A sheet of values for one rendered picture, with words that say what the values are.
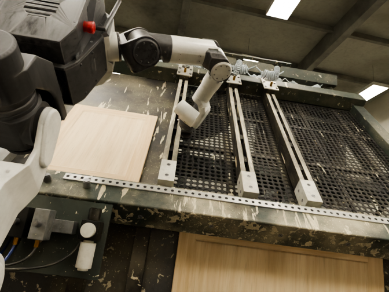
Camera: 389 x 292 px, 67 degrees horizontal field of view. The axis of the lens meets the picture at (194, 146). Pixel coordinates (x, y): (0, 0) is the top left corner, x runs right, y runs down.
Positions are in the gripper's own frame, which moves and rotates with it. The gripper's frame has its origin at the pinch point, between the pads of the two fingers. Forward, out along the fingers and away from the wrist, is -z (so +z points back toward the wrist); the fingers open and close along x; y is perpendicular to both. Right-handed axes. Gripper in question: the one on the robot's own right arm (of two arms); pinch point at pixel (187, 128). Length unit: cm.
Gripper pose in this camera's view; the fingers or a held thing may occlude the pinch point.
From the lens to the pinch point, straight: 146.8
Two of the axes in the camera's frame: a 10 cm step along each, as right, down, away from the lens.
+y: -9.9, -1.4, -0.5
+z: 0.8, -2.0, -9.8
